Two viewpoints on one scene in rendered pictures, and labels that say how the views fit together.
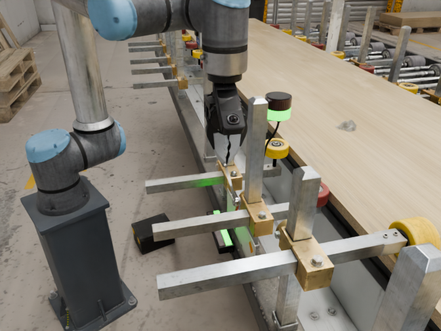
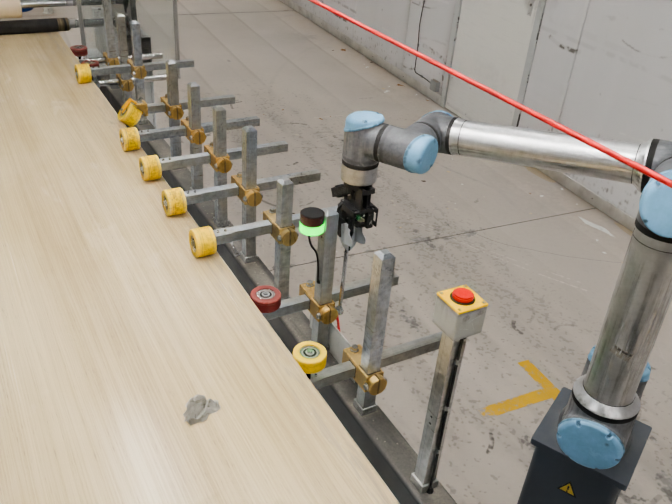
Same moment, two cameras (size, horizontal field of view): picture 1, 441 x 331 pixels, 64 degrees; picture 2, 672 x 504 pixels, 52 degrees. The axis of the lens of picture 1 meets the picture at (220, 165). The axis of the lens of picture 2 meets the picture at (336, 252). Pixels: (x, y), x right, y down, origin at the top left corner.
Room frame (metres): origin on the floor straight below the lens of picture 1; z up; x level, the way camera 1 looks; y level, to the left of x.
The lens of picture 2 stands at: (2.17, -0.51, 1.97)
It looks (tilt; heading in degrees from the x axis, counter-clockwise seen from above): 32 degrees down; 163
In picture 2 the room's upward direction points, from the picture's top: 5 degrees clockwise
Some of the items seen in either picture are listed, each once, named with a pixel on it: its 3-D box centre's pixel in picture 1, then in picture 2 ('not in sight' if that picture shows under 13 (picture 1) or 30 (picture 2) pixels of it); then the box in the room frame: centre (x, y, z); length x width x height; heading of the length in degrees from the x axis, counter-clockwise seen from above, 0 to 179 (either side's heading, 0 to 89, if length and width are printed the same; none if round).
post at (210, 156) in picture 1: (209, 107); (439, 412); (1.23, 0.04, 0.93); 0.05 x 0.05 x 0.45; 14
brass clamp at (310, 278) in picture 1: (301, 251); (280, 227); (0.47, -0.15, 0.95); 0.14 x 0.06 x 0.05; 14
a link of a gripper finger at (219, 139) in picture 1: (216, 144); (358, 237); (0.71, 0.01, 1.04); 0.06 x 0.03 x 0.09; 14
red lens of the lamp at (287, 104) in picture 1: (277, 100); (312, 217); (0.75, -0.13, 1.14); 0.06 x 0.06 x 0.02
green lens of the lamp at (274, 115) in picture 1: (277, 111); (311, 225); (0.75, -0.13, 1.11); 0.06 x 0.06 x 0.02
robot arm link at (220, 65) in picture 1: (223, 61); (360, 171); (0.71, -0.01, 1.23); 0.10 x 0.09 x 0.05; 104
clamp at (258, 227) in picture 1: (255, 211); (317, 303); (0.71, -0.09, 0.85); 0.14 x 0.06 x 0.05; 14
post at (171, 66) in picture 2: not in sight; (174, 120); (-0.48, -0.39, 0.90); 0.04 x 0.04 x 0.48; 14
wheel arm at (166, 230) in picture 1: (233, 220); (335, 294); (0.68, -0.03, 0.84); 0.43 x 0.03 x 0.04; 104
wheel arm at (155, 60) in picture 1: (163, 60); not in sight; (2.38, 0.39, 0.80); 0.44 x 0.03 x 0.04; 104
